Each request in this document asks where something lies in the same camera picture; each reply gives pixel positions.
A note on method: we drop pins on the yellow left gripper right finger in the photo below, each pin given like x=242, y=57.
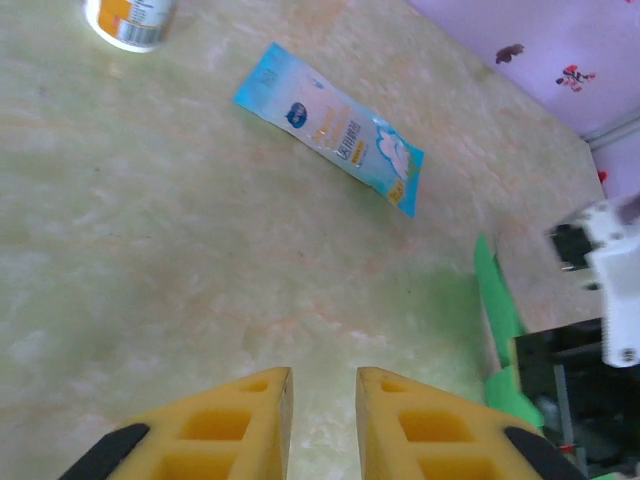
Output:
x=385, y=450

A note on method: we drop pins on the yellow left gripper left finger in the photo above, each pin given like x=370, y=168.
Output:
x=260, y=450

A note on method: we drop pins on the green paper sheet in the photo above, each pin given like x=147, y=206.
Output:
x=500, y=310

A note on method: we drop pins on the light blue snack packet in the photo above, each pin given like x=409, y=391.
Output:
x=330, y=130

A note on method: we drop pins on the white pill bottle orange label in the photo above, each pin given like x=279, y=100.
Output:
x=130, y=25

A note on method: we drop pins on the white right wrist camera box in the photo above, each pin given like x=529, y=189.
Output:
x=620, y=280

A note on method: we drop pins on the aluminium side rail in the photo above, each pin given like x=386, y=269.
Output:
x=615, y=132

